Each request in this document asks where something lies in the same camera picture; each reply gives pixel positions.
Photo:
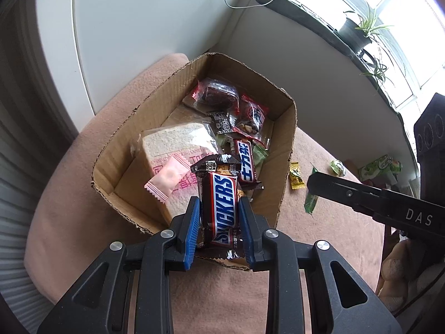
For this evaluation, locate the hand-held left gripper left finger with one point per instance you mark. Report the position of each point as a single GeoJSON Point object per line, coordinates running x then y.
{"type": "Point", "coordinates": [193, 233]}

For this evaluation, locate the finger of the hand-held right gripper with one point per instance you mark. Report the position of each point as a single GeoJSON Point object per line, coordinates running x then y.
{"type": "Point", "coordinates": [347, 191]}

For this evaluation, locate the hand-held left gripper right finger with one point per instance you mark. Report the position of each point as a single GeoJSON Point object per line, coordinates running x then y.
{"type": "Point", "coordinates": [246, 233]}

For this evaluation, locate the brown chocolate bar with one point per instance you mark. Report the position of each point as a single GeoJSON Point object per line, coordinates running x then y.
{"type": "Point", "coordinates": [245, 161]}
{"type": "Point", "coordinates": [219, 201]}

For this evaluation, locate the pink candy packet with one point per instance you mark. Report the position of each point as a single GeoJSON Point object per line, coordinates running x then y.
{"type": "Point", "coordinates": [167, 179]}

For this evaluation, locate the green plum candy packet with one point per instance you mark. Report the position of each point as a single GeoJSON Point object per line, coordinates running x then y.
{"type": "Point", "coordinates": [260, 156]}

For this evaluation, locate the cardboard box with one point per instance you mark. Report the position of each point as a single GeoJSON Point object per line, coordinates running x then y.
{"type": "Point", "coordinates": [146, 101]}

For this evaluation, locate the person's right hand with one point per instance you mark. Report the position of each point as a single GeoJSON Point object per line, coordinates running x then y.
{"type": "Point", "coordinates": [399, 275]}

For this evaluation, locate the round green candy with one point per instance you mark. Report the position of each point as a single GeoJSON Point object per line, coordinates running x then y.
{"type": "Point", "coordinates": [336, 167]}

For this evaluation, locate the small green candy packet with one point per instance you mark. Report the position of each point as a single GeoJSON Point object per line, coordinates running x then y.
{"type": "Point", "coordinates": [310, 203]}

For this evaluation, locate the green snack box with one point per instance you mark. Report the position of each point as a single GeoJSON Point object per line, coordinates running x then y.
{"type": "Point", "coordinates": [379, 167]}

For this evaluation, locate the yellow candy packet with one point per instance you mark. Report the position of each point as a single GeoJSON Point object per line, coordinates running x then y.
{"type": "Point", "coordinates": [296, 177]}

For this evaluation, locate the packaged sliced bread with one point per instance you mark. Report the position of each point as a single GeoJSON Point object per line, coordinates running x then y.
{"type": "Point", "coordinates": [167, 146]}

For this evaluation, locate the small black packet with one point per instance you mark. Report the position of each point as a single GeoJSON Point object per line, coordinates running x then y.
{"type": "Point", "coordinates": [220, 121]}

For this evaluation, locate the red nut packet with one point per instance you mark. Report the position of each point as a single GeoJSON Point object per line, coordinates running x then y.
{"type": "Point", "coordinates": [252, 114]}

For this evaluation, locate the red dark snack packet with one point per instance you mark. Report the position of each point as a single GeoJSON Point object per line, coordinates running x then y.
{"type": "Point", "coordinates": [215, 94]}

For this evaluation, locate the potted spider plant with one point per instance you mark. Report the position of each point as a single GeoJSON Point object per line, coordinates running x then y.
{"type": "Point", "coordinates": [351, 31]}

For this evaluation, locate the dark green windowsill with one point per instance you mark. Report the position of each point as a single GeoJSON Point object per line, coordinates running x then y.
{"type": "Point", "coordinates": [313, 14]}

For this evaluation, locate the grey ribbed shutter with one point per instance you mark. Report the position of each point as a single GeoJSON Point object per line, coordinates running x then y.
{"type": "Point", "coordinates": [17, 188]}

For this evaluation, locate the white cabinet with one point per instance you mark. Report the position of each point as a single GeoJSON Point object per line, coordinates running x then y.
{"type": "Point", "coordinates": [139, 24]}

